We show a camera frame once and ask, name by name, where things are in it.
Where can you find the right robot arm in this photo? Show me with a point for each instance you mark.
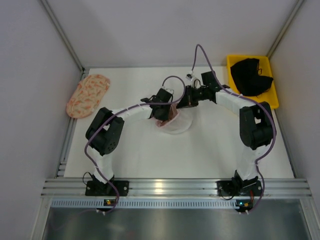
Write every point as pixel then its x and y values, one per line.
pixel 256 125

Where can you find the yellow plastic tray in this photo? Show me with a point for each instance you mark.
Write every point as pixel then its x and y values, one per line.
pixel 271 95

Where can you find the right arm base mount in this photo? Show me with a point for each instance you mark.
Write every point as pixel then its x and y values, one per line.
pixel 228 189

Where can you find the black bra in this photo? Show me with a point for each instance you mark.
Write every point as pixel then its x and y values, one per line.
pixel 248 79

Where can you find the perforated cable duct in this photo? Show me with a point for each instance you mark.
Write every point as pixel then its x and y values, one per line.
pixel 145 203

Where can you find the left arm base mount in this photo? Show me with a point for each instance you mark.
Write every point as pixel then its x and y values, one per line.
pixel 96 188

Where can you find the pink satin bra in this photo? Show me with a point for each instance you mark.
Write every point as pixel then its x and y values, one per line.
pixel 173 113

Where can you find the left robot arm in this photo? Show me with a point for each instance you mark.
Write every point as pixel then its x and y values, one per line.
pixel 104 133

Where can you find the aluminium frame rail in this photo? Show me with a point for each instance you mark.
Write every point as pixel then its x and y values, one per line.
pixel 282 188

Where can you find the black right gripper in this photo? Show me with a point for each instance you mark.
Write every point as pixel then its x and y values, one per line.
pixel 188 99

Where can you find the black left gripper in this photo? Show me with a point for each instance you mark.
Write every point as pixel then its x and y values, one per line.
pixel 162 114

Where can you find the orange patterned laundry bag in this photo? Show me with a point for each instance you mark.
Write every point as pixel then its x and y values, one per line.
pixel 87 96

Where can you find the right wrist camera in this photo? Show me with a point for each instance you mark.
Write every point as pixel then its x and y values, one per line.
pixel 190 77

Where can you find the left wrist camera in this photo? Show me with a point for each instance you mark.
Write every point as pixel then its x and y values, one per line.
pixel 169 90

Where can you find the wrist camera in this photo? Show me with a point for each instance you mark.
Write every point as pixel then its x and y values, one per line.
pixel 169 90
pixel 190 77

